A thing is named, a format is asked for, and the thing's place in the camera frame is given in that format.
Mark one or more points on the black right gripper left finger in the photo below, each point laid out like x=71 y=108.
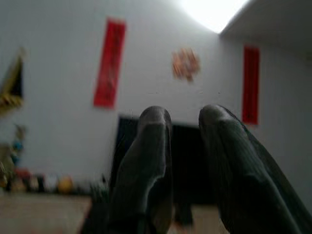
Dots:
x=143 y=170

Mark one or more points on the red paper couplet banner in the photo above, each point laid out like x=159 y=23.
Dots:
x=250 y=85
x=109 y=63

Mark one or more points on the marble top folding table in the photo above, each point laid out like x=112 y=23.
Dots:
x=36 y=214

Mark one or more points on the gold framed wall picture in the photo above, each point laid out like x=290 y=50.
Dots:
x=14 y=83

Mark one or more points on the red lid glass jar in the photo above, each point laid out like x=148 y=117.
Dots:
x=23 y=179

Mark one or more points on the white egg figure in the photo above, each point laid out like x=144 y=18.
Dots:
x=51 y=183

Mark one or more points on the bright ceiling light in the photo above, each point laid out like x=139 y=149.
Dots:
x=212 y=12

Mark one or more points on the black television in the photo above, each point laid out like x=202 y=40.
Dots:
x=185 y=158

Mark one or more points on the red gold wall decoration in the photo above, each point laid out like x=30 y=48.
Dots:
x=185 y=64

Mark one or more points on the yellow egg figure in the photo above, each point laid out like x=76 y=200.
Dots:
x=65 y=185

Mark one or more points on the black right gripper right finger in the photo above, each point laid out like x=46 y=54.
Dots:
x=239 y=170

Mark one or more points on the black egg figure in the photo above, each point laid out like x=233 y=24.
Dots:
x=40 y=182

